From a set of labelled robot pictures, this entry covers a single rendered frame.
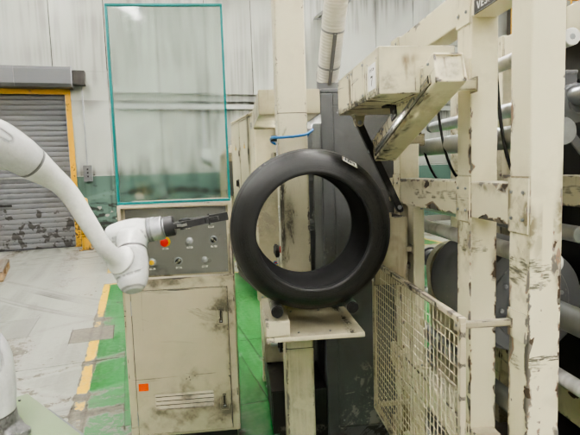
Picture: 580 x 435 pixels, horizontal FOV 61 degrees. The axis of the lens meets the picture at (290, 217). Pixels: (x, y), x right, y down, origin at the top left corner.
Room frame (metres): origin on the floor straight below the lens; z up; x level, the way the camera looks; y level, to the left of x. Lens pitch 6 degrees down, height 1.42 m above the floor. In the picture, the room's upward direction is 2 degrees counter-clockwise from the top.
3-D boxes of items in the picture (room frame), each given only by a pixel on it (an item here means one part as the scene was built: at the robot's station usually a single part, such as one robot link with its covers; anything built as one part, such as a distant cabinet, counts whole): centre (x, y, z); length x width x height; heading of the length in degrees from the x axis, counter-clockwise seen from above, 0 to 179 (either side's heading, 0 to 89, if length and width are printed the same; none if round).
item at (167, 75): (2.45, 0.57, 1.75); 0.55 x 0.02 x 0.95; 96
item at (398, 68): (1.86, -0.37, 1.71); 0.61 x 0.25 x 0.15; 6
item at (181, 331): (2.61, 0.59, 0.63); 0.56 x 0.41 x 1.27; 96
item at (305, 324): (1.96, -0.06, 0.80); 0.37 x 0.36 x 0.02; 96
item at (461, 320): (1.76, -0.42, 0.65); 0.90 x 0.02 x 0.70; 6
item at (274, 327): (1.94, 0.08, 0.84); 0.36 x 0.09 x 0.06; 6
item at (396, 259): (2.21, -0.42, 1.05); 0.20 x 0.15 x 0.30; 6
